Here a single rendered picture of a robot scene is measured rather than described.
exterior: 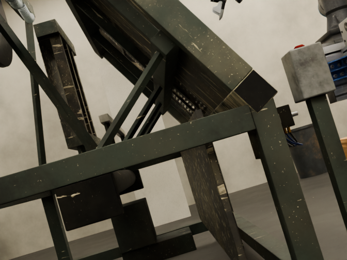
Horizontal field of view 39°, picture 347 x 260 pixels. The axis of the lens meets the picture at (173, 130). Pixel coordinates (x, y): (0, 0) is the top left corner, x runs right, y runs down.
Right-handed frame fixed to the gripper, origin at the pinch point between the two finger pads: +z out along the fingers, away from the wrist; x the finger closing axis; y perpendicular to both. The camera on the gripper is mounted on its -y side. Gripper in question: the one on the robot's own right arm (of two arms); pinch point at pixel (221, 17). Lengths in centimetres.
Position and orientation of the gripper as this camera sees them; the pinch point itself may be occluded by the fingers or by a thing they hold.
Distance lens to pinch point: 260.4
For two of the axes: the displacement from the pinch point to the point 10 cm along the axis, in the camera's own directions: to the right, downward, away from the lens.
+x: 0.0, -0.7, -10.0
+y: -9.8, -1.9, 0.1
